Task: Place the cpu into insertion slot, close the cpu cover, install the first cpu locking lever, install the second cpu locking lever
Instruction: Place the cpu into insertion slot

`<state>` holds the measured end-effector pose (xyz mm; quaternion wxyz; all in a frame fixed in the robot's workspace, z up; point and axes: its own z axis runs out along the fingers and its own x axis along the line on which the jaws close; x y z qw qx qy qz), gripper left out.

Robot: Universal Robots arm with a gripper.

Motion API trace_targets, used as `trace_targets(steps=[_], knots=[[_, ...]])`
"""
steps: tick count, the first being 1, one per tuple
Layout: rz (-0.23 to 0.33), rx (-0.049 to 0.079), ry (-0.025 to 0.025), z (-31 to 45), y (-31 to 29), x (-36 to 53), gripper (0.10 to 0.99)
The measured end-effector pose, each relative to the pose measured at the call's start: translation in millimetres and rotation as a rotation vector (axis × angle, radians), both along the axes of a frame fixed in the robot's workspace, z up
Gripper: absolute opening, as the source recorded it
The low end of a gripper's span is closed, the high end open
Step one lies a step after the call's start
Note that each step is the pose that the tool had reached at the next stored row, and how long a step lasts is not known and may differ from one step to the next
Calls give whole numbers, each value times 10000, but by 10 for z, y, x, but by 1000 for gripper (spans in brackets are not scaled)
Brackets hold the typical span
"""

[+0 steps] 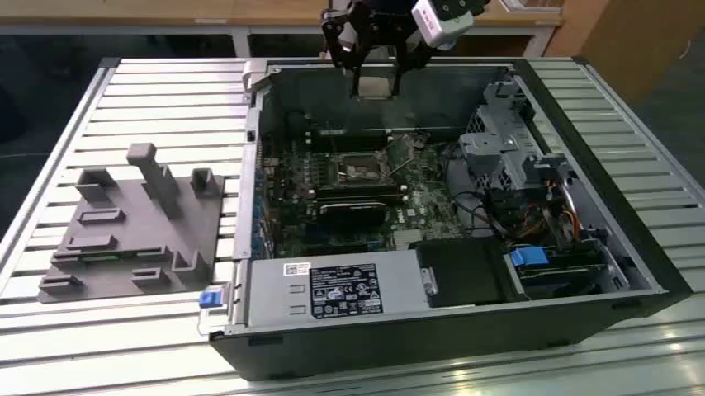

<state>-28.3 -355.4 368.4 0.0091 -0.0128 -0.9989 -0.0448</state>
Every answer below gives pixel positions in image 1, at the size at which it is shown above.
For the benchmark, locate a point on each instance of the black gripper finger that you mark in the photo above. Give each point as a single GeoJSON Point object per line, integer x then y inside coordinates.
{"type": "Point", "coordinates": [410, 53]}
{"type": "Point", "coordinates": [344, 49]}

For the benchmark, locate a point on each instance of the silver square CPU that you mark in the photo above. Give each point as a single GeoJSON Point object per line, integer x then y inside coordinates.
{"type": "Point", "coordinates": [377, 87]}

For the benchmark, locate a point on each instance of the CPU socket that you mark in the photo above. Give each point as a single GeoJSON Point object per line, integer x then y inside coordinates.
{"type": "Point", "coordinates": [361, 169]}

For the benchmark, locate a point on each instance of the grey metal drive cage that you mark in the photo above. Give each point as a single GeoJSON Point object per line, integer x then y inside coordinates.
{"type": "Point", "coordinates": [496, 152]}

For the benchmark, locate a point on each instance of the black RAM stick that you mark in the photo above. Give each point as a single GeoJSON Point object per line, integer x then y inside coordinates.
{"type": "Point", "coordinates": [358, 197]}

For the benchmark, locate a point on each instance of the green motherboard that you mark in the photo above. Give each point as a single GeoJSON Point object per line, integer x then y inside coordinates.
{"type": "Point", "coordinates": [424, 206]}

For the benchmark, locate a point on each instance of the black graphics card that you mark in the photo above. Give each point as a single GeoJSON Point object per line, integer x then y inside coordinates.
{"type": "Point", "coordinates": [353, 214]}

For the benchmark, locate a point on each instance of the wooden cabinet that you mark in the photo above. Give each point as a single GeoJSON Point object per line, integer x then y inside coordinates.
{"type": "Point", "coordinates": [633, 41]}

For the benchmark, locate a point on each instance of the small silver heat sink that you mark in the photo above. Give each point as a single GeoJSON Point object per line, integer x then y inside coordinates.
{"type": "Point", "coordinates": [408, 239]}

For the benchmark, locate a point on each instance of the blue disk carrier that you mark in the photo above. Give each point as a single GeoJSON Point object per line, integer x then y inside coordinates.
{"type": "Point", "coordinates": [529, 256]}

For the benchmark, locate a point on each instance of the black plastic shroud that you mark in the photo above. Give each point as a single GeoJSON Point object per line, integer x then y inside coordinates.
{"type": "Point", "coordinates": [468, 272]}

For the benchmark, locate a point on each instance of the grey parts rack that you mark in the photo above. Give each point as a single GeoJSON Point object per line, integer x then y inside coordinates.
{"type": "Point", "coordinates": [138, 231]}

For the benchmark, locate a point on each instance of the grey power supply unit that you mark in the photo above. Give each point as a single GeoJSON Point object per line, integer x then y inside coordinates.
{"type": "Point", "coordinates": [276, 297]}

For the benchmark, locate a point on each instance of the blue case latch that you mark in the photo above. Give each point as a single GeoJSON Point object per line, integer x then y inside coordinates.
{"type": "Point", "coordinates": [210, 299]}

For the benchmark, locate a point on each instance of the black open PC case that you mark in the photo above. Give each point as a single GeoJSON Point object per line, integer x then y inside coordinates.
{"type": "Point", "coordinates": [385, 350]}

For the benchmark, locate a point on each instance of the white rimmed wrist camera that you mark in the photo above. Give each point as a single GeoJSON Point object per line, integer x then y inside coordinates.
{"type": "Point", "coordinates": [444, 24]}

